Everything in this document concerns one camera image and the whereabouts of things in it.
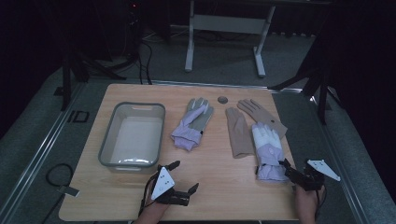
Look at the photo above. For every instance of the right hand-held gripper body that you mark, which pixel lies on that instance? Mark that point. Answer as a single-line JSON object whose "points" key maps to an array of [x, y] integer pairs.
{"points": [[323, 169]]}

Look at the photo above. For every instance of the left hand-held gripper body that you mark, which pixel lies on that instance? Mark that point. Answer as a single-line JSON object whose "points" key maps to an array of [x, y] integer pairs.
{"points": [[162, 183]]}

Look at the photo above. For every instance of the purple and white glove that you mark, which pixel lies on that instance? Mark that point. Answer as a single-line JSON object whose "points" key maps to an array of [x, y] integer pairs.
{"points": [[267, 149]]}

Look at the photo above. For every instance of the purple glove with grey palm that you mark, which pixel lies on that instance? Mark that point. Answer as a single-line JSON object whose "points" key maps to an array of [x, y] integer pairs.
{"points": [[190, 130]]}

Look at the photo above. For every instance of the grey plastic basin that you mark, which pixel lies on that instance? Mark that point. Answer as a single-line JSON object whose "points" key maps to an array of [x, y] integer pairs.
{"points": [[137, 140]]}

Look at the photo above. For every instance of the beige glove with button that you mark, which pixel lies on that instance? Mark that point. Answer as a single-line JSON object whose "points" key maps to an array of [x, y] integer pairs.
{"points": [[261, 115]]}

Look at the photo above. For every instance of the plain beige glove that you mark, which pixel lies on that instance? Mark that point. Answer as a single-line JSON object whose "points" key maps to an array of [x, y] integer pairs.
{"points": [[238, 133]]}

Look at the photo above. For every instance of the person's right hand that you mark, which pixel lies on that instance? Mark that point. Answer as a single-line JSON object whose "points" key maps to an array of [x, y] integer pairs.
{"points": [[306, 199]]}

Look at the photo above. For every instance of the person's left hand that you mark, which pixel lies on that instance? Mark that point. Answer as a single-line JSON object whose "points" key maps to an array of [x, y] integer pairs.
{"points": [[154, 207]]}

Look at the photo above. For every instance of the black tripod stand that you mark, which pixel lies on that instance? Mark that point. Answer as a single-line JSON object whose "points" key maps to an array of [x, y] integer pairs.
{"points": [[66, 87], [322, 99]]}

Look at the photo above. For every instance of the round grey table grommet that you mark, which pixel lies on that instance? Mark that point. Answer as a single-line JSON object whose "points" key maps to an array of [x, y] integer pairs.
{"points": [[222, 100]]}

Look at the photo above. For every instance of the grey floor tag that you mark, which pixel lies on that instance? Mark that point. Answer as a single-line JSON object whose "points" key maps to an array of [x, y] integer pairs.
{"points": [[69, 190]]}

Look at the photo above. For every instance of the dark curtain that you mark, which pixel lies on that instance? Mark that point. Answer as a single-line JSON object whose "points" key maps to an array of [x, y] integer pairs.
{"points": [[367, 77], [21, 46]]}

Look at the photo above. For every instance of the dark computer tower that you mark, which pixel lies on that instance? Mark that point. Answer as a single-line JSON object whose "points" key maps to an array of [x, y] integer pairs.
{"points": [[134, 18]]}

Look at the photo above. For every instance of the metal floor rail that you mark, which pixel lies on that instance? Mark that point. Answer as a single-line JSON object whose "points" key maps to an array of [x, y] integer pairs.
{"points": [[340, 161], [186, 83], [34, 161]]}

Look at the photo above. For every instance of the white desk frame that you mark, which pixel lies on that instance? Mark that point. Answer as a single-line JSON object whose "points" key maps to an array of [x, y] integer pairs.
{"points": [[227, 24]]}

